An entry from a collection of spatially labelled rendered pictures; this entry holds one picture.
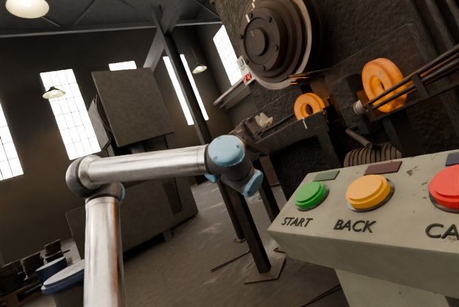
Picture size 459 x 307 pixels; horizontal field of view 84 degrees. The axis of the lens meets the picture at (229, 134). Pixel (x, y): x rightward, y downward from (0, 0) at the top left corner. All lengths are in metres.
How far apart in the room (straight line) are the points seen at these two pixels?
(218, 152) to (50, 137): 10.65
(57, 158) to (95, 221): 10.07
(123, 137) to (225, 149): 2.89
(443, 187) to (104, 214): 0.94
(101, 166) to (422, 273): 0.84
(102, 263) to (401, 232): 0.83
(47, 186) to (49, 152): 1.17
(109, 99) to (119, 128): 0.39
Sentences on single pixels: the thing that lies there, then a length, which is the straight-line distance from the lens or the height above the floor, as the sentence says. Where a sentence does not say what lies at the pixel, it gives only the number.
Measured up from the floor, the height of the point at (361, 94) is 0.71.
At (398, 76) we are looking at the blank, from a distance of 0.82.
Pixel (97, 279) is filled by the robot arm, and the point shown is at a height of 0.49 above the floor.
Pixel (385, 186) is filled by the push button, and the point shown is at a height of 0.61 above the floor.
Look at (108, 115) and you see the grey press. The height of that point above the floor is 1.68.
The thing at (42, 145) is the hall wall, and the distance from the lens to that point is 11.18.
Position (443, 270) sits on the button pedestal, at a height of 0.56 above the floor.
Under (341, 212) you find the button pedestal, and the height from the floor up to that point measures 0.59.
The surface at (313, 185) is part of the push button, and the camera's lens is 0.33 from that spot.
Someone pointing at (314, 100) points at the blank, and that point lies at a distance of 1.22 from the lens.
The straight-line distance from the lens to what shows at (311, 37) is 1.17.
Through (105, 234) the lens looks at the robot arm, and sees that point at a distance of 0.98.
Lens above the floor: 0.69
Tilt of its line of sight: 4 degrees up
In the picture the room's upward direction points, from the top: 22 degrees counter-clockwise
